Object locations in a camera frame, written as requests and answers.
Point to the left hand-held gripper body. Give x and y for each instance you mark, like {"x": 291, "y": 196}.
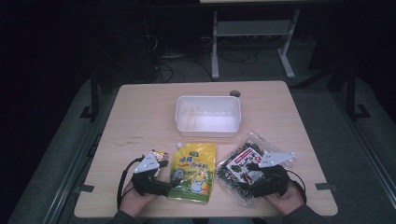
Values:
{"x": 146, "y": 182}

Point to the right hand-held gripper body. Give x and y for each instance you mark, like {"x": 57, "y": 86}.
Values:
{"x": 274, "y": 180}

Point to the small gold snack packet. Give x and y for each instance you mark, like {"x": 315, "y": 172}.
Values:
{"x": 160, "y": 155}

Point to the clear bag of dark seaweed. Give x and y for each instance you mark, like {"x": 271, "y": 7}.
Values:
{"x": 238, "y": 169}

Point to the yellow spouted pouch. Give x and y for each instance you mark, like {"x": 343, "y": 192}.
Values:
{"x": 193, "y": 174}

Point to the white plastic container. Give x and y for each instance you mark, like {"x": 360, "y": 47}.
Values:
{"x": 208, "y": 116}

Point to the person's left hand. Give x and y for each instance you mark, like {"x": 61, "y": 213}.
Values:
{"x": 137, "y": 202}

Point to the person's right hand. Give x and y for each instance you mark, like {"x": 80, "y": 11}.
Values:
{"x": 286, "y": 200}

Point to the grey tape strip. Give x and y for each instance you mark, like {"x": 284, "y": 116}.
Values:
{"x": 325, "y": 186}
{"x": 84, "y": 188}

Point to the grey table grommet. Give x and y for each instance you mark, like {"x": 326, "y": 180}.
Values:
{"x": 235, "y": 93}

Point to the black metal stand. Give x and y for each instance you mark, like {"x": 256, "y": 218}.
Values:
{"x": 351, "y": 93}
{"x": 94, "y": 96}

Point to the white metal desk frame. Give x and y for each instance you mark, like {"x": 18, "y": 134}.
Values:
{"x": 252, "y": 28}

